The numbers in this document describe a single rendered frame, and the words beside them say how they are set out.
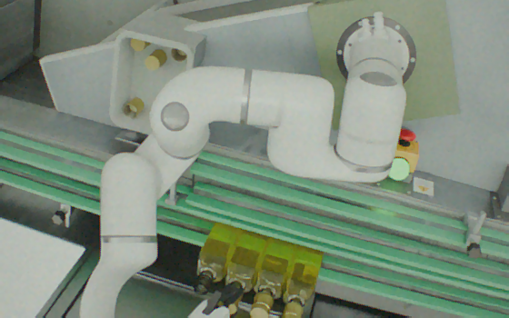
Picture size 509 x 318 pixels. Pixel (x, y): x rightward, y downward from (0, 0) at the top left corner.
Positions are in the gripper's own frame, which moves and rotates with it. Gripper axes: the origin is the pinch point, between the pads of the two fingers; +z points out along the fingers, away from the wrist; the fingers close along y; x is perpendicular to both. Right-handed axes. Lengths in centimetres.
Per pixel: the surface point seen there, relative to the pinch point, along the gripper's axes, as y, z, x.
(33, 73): -16, 67, 117
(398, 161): 21.5, 36.0, -15.1
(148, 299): -12.6, 2.6, 18.6
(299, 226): 6.6, 22.0, -2.6
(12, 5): 9, 60, 122
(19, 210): -17, 9, 63
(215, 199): 6.1, 19.0, 15.3
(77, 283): -12.1, -4.2, 32.1
